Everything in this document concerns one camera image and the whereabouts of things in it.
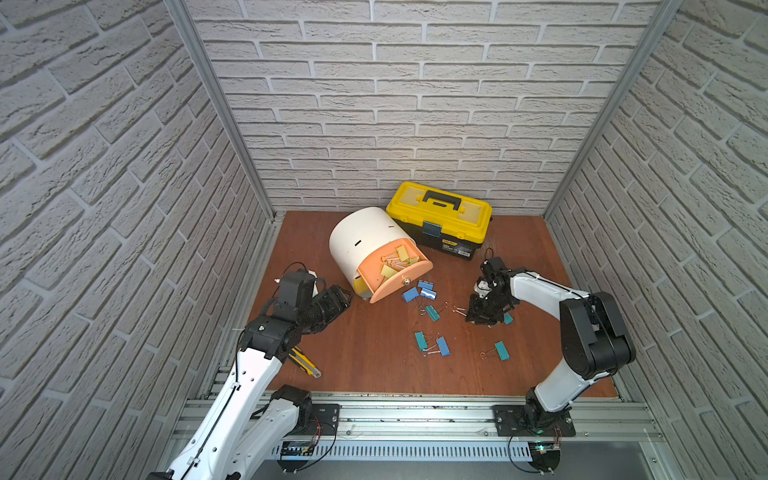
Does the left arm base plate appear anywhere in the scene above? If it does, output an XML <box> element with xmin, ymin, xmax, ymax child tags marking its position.
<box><xmin>293</xmin><ymin>403</ymin><xmax>341</xmax><ymax>436</ymax></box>

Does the yellow black toolbox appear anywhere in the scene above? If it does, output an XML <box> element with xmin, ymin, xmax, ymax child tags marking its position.
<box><xmin>386</xmin><ymin>182</ymin><xmax>493</xmax><ymax>260</ymax></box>

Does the orange top drawer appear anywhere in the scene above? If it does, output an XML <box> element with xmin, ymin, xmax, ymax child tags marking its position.
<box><xmin>352</xmin><ymin>238</ymin><xmax>434</xmax><ymax>303</ymax></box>

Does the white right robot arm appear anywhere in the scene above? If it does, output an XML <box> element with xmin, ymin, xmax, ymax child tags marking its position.
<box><xmin>466</xmin><ymin>257</ymin><xmax>636</xmax><ymax>434</ymax></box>

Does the yellow utility knife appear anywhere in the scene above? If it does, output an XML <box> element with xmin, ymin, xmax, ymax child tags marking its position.
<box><xmin>289</xmin><ymin>347</ymin><xmax>322</xmax><ymax>379</ymax></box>

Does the aluminium rail frame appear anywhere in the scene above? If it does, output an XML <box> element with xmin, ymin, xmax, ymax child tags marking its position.
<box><xmin>166</xmin><ymin>392</ymin><xmax>669</xmax><ymax>471</ymax></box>

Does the blue binder clip lower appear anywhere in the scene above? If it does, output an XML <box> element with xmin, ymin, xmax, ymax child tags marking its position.
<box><xmin>423</xmin><ymin>337</ymin><xmax>450</xmax><ymax>357</ymax></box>

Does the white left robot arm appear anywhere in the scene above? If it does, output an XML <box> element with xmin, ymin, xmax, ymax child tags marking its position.
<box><xmin>149</xmin><ymin>269</ymin><xmax>353</xmax><ymax>479</ymax></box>

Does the circuit board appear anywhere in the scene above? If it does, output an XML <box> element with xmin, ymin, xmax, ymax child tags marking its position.
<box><xmin>277</xmin><ymin>441</ymin><xmax>318</xmax><ymax>473</ymax></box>
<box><xmin>528</xmin><ymin>443</ymin><xmax>561</xmax><ymax>475</ymax></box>

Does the yellow binder clip small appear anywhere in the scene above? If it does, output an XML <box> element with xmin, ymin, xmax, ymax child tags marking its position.
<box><xmin>396</xmin><ymin>245</ymin><xmax>410</xmax><ymax>263</ymax></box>

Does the teal binder clip upper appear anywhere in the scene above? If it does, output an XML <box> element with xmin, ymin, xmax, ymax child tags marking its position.
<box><xmin>420</xmin><ymin>304</ymin><xmax>448</xmax><ymax>322</ymax></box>

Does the left circuit board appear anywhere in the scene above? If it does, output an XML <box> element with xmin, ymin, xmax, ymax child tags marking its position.
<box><xmin>277</xmin><ymin>441</ymin><xmax>318</xmax><ymax>473</ymax></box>

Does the blue binder clip left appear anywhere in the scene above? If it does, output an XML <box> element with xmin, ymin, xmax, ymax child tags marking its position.
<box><xmin>402</xmin><ymin>287</ymin><xmax>420</xmax><ymax>303</ymax></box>

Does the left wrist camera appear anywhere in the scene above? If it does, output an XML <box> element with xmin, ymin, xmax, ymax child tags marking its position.
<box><xmin>273</xmin><ymin>270</ymin><xmax>317</xmax><ymax>322</ymax></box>

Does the teal binder clip lower right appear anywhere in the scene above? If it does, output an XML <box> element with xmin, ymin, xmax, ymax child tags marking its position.
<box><xmin>480</xmin><ymin>341</ymin><xmax>510</xmax><ymax>361</ymax></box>

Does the right circuit board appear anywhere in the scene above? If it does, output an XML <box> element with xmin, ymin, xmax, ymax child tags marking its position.
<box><xmin>528</xmin><ymin>443</ymin><xmax>561</xmax><ymax>475</ymax></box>

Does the round white drawer cabinet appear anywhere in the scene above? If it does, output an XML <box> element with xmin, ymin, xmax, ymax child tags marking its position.
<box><xmin>329</xmin><ymin>207</ymin><xmax>414</xmax><ymax>285</ymax></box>

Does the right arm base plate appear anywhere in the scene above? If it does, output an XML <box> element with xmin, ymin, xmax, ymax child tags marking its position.
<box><xmin>492</xmin><ymin>404</ymin><xmax>576</xmax><ymax>437</ymax></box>

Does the teal binder clip left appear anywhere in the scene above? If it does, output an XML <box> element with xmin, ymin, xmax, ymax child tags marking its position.
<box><xmin>414</xmin><ymin>331</ymin><xmax>428</xmax><ymax>351</ymax></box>

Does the blue binder clip shiny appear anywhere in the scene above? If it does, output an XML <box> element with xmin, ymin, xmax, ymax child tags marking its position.
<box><xmin>420</xmin><ymin>288</ymin><xmax>437</xmax><ymax>300</ymax></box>

